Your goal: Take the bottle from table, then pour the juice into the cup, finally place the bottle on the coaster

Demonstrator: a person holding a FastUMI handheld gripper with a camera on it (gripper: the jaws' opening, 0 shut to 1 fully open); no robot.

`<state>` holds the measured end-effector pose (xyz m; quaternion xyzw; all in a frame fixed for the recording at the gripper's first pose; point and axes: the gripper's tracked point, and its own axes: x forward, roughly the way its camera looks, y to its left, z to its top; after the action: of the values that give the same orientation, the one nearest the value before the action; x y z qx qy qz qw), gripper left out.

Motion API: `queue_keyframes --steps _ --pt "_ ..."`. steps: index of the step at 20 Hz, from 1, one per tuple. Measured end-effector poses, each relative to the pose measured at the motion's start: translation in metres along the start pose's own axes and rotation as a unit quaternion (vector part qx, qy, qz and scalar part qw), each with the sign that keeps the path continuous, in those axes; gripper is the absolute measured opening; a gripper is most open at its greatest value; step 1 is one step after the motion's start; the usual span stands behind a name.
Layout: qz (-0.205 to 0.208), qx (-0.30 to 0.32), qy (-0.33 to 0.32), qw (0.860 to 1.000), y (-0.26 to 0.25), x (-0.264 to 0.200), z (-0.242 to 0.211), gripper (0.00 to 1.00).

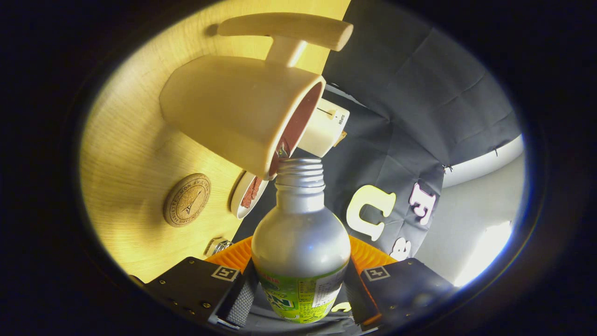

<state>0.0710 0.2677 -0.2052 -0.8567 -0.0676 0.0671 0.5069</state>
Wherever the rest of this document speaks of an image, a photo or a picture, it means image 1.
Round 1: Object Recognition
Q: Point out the white oval plate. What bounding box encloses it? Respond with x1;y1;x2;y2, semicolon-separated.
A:
230;171;270;220

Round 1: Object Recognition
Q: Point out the small metal wire basket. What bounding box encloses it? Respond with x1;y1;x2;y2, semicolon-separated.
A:
204;237;234;257

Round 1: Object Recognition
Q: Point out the reddish brown meat slice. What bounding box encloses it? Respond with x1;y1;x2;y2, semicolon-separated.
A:
240;176;263;209

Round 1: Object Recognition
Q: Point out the white toaster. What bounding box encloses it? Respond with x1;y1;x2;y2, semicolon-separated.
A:
298;97;350;158

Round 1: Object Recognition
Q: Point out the cream cup with wooden handle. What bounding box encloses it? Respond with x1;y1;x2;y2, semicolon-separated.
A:
159;13;354;181

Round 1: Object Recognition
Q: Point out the round cork coaster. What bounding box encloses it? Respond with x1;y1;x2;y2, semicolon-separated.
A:
163;173;212;228

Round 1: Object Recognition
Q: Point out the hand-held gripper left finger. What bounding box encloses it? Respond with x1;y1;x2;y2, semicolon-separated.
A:
142;236;259;329

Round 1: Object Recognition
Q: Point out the black backdrop cloth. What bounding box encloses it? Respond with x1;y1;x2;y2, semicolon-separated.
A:
233;0;523;336

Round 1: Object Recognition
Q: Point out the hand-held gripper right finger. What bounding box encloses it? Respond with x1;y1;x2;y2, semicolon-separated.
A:
344;235;458;327

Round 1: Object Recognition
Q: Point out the wooden table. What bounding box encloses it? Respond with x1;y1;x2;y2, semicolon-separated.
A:
79;0;351;285

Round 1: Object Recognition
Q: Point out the silver bottle with green label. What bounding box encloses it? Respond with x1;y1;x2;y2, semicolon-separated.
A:
251;157;352;324

